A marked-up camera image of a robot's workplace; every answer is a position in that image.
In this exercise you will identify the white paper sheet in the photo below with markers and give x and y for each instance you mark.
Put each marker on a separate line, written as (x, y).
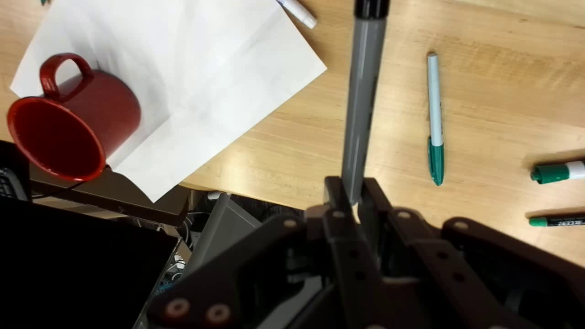
(213, 73)

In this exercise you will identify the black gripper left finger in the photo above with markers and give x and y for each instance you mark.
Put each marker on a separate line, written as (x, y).
(341, 256)

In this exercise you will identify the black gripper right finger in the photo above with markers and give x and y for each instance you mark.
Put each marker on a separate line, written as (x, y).
(464, 267)

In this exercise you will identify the large black panel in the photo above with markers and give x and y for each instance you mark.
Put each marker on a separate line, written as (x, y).
(62, 274)

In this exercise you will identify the green marker white body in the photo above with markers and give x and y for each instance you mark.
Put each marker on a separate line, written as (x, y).
(559, 172)

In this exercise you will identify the white pen green cap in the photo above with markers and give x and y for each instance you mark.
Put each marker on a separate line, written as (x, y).
(434, 110)

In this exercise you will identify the black grey marker pen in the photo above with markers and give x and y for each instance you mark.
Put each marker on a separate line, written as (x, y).
(365, 92)

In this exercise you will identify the dark red mug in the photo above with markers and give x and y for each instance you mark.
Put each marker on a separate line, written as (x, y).
(93, 115)

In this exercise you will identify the green marker black body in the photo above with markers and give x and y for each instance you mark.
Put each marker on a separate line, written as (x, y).
(559, 220)

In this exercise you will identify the slim green pen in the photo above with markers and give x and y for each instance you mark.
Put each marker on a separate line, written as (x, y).
(301, 13)

